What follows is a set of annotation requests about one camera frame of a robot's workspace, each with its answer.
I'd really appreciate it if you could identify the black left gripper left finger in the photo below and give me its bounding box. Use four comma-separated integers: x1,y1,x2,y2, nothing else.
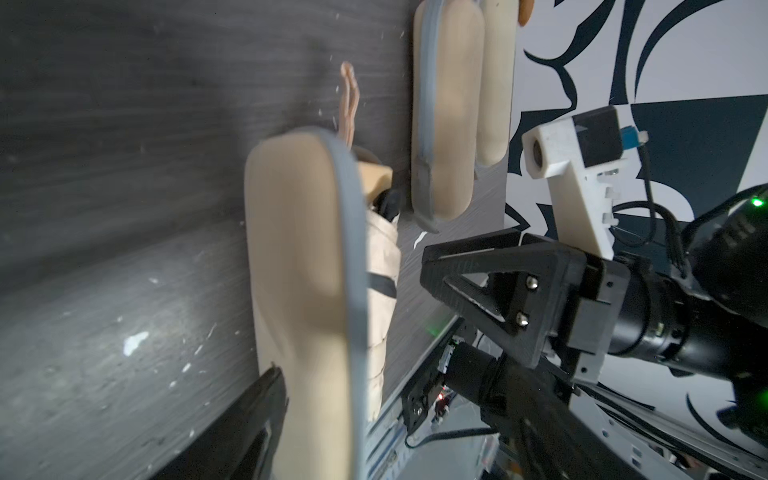
153,366,288,479

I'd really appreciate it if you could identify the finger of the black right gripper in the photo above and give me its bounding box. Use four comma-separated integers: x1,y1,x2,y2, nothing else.
420,230,587,368

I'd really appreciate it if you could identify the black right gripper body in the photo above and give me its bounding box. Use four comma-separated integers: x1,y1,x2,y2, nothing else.
555,185,767,445

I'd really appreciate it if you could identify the brown white plush toy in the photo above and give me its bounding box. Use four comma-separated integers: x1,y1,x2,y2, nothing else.
518,0,535,26

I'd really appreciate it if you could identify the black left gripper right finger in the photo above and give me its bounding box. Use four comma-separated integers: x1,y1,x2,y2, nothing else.
480,356,642,480

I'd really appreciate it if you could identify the beige umbrella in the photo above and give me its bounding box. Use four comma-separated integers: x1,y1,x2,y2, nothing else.
338,61,402,423

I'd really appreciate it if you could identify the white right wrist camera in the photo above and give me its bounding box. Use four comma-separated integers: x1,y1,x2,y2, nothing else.
522,106,648,260

